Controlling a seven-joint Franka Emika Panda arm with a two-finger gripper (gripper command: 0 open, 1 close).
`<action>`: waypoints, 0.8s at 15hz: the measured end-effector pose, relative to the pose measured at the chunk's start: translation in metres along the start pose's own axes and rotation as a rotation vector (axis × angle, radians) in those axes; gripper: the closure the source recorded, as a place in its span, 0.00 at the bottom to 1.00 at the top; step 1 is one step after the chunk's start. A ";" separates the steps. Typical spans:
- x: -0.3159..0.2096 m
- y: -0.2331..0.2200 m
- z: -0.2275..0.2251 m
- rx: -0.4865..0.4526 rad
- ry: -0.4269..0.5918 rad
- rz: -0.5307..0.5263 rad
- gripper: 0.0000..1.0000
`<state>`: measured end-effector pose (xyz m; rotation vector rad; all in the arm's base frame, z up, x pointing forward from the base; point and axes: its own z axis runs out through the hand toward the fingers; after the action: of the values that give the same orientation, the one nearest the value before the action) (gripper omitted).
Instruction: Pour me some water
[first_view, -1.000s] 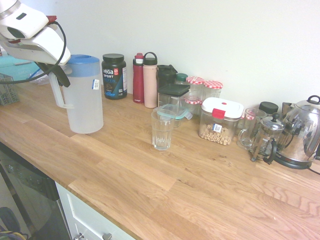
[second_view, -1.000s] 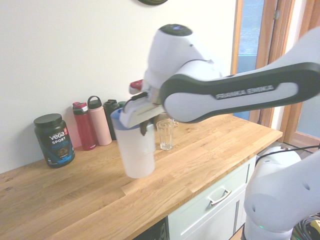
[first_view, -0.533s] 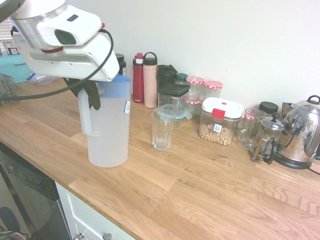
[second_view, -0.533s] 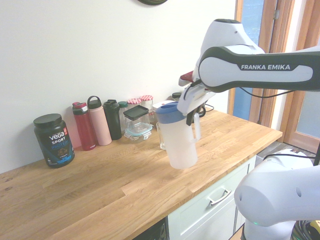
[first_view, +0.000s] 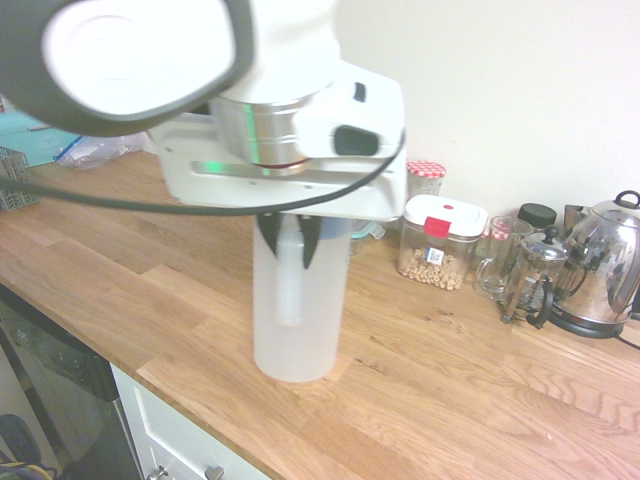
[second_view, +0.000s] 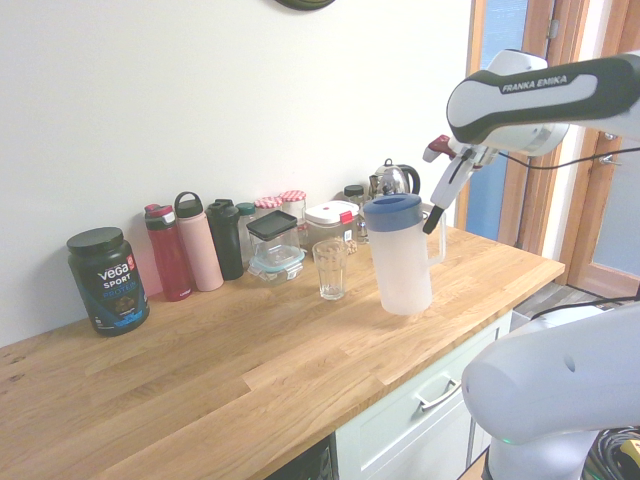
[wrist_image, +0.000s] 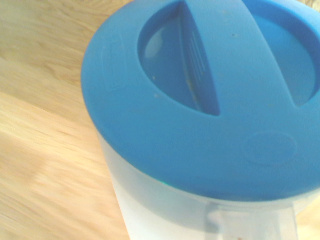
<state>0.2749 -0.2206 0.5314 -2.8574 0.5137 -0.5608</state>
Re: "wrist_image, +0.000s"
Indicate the clear pitcher with blue lid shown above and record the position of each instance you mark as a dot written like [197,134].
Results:
[200,125]

